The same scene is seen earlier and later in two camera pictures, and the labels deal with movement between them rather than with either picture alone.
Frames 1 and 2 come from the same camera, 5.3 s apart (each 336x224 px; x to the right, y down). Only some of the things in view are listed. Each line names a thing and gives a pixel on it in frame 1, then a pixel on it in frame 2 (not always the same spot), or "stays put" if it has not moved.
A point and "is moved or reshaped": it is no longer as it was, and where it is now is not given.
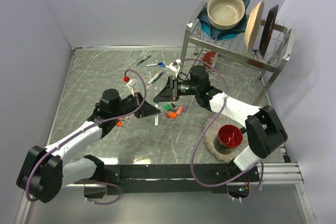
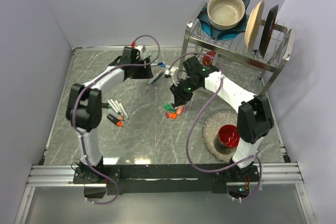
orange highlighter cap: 173,115 stays put
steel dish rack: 265,46 stays put
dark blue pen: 163,72 is moved or reshaped
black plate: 268,30 stays put
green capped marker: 156,116 is moved or reshaped
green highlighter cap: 167,106 stays put
